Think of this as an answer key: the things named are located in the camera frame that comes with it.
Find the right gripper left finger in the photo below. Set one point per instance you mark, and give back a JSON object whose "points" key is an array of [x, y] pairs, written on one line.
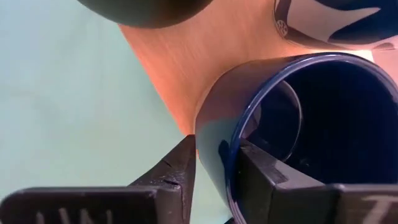
{"points": [[93, 205]]}

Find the green table mat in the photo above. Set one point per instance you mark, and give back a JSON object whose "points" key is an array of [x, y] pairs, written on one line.
{"points": [[62, 93]]}

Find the blue white patterned mug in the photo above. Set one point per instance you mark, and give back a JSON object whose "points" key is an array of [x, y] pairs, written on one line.
{"points": [[326, 21]]}

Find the navy blue glossy mug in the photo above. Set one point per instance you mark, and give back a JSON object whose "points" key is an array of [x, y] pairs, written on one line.
{"points": [[342, 124]]}

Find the wooden shelf black metal frame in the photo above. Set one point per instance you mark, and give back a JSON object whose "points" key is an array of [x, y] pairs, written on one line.
{"points": [[186, 62]]}

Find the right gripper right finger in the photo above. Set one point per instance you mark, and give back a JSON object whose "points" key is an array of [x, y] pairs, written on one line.
{"points": [[311, 205]]}

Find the black mug blue interior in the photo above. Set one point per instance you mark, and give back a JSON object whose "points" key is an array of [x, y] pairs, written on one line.
{"points": [[143, 12]]}

